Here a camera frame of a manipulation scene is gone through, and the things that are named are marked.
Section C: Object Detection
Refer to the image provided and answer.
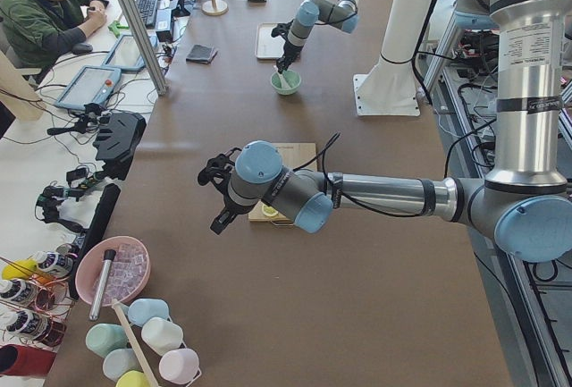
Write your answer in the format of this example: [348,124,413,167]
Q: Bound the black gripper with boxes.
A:
[275,42,302,74]
[210,196,253,233]

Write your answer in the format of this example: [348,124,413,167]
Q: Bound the white spoon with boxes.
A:
[271,65,291,91]

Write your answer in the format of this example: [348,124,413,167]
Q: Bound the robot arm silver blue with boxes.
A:
[198,0,571,263]
[271,0,360,73]

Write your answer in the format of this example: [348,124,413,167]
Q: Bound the light green bowl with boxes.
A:
[270,70,301,96]

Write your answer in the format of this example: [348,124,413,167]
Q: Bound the pink bowl with ice cubes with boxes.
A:
[75,236,151,307]

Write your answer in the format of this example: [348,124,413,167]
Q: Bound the cream rabbit tray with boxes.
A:
[255,22,285,61]

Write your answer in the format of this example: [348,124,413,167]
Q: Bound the lemon slice single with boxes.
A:
[261,205,279,218]

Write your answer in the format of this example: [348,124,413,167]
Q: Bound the grey folded cloth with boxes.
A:
[186,44,218,64]

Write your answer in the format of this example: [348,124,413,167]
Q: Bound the wooden cutting board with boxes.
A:
[248,143,317,225]

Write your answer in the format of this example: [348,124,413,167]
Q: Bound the metal muddler stick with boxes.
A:
[88,249,116,322]

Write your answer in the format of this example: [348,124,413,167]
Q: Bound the light blue cup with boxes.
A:
[128,298,170,327]

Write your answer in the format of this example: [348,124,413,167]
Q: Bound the white cup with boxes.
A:
[141,317,184,356]

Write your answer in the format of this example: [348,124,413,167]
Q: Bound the black keyboard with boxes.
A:
[135,0,160,29]

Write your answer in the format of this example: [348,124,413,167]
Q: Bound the pink cup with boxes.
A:
[159,348,202,385]

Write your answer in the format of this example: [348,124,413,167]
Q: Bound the blue teach pendant far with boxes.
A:
[102,33,145,73]

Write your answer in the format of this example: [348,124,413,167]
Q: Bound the blue teach pendant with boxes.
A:
[102,33,145,73]
[55,65,122,111]

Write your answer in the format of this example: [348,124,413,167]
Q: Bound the mint green cup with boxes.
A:
[85,324,128,358]

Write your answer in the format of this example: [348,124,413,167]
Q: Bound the pale blue cup lower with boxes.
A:
[102,349,141,382]

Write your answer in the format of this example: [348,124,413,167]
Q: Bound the yellow cup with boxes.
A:
[115,370,149,387]

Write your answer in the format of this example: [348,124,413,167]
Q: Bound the blue teach pendant near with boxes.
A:
[55,65,122,111]

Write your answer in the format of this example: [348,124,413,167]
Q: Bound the black computer mouse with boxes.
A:
[71,42,93,55]

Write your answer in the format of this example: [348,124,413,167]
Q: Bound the person in green jacket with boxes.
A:
[1,0,108,69]

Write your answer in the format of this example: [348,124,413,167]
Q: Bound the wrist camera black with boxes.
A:
[198,147,241,194]
[271,21,292,40]

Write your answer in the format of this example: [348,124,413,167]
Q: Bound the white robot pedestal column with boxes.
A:
[354,0,433,116]

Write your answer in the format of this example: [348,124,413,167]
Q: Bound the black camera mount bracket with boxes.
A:
[93,112,147,180]

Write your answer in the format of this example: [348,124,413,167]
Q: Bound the wooden cup rack handle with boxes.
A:
[112,299,159,387]

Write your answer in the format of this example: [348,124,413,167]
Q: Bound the aluminium frame post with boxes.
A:
[118,0,168,96]

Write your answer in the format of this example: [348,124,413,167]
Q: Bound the copper wire bottle rack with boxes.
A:
[1,257,72,350]

